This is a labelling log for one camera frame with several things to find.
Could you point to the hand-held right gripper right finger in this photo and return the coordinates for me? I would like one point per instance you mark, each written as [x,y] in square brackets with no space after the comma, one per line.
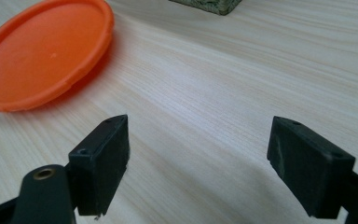
[307,168]

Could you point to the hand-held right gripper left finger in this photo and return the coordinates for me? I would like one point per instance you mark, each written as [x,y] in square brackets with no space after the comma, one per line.
[101,168]

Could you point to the orange plastic plate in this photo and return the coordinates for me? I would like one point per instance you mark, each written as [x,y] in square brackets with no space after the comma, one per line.
[40,56]

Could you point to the green sponge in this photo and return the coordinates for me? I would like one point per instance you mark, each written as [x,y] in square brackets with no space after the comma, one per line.
[209,5]

